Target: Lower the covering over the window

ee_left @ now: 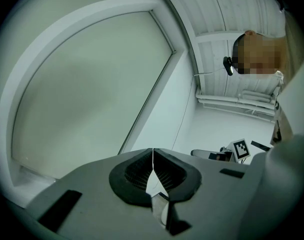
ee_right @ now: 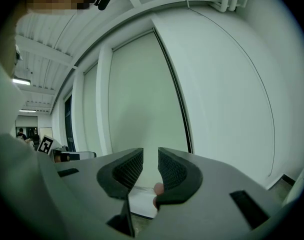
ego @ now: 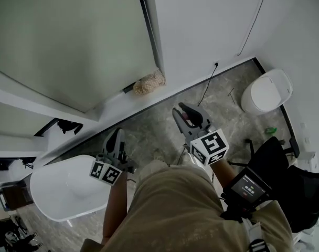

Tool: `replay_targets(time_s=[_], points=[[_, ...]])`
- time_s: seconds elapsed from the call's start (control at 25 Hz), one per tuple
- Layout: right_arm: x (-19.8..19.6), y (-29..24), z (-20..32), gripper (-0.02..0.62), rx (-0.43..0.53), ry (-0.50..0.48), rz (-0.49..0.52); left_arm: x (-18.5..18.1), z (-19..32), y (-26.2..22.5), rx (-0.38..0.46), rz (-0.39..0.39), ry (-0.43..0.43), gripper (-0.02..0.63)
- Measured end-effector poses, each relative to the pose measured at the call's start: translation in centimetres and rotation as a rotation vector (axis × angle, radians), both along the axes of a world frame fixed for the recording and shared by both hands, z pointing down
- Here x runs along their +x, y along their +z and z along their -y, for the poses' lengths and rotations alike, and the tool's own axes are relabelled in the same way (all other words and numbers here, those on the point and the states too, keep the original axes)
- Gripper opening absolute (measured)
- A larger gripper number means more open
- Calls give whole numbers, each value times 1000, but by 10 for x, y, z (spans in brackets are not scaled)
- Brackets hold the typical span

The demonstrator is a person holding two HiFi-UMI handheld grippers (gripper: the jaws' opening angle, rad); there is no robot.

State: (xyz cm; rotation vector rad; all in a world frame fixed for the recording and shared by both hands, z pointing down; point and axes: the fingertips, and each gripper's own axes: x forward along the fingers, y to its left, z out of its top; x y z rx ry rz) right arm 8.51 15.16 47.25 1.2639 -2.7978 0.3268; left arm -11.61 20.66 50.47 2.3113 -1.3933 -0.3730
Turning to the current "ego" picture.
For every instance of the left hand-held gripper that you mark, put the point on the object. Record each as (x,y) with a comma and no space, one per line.
(107,173)

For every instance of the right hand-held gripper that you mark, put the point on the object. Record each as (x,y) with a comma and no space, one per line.
(209,146)

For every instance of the white roller blind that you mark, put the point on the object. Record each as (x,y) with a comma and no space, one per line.
(70,35)

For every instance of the person's left forearm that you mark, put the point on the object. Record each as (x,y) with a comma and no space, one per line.
(115,206)

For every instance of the person's right forearm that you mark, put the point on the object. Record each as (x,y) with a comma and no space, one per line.
(225,172)

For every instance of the person's right shoe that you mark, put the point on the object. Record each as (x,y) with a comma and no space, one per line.
(187,158)

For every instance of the beige crumpled cloth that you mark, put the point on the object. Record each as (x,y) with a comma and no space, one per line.
(149,84)

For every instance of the white bathtub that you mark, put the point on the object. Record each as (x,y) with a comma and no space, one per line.
(65,188)

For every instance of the white toilet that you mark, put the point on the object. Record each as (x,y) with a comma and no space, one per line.
(264,93)

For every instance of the small green object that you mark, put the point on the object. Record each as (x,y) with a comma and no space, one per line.
(271,130)

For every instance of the black office chair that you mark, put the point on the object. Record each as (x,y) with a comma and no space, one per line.
(269,153)

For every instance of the person's beige shirt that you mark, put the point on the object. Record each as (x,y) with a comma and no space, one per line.
(175,206)

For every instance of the black wrist-mounted screen device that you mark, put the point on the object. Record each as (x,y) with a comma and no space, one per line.
(247,190)

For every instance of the dark wooden cabinet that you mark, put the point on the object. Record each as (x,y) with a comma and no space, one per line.
(15,197)

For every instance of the black window side track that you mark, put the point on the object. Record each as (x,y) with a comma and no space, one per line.
(142,6)

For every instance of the white box with blue mark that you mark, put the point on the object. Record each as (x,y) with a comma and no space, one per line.
(310,159)

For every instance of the black equipment pile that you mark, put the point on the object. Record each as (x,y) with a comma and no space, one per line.
(15,235)

